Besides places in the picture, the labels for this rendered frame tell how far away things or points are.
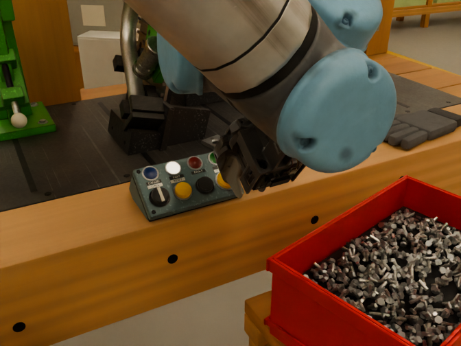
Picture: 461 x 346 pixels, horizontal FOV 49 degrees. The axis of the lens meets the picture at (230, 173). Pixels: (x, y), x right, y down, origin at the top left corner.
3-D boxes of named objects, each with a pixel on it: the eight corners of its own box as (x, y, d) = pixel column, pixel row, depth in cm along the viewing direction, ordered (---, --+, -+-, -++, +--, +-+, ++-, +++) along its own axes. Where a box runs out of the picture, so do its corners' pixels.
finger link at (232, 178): (223, 214, 71) (242, 184, 63) (208, 178, 73) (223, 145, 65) (242, 209, 72) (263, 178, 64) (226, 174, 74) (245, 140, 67)
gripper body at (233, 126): (242, 197, 62) (276, 145, 52) (216, 140, 65) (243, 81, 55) (293, 182, 65) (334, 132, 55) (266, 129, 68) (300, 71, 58)
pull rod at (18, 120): (29, 128, 92) (23, 98, 89) (13, 131, 90) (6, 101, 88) (25, 119, 96) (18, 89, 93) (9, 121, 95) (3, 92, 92)
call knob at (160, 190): (171, 203, 71) (172, 199, 70) (154, 207, 69) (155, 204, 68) (164, 187, 72) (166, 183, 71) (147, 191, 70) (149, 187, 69)
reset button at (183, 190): (193, 196, 72) (195, 193, 71) (178, 200, 71) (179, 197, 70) (186, 182, 73) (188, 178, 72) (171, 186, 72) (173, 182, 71)
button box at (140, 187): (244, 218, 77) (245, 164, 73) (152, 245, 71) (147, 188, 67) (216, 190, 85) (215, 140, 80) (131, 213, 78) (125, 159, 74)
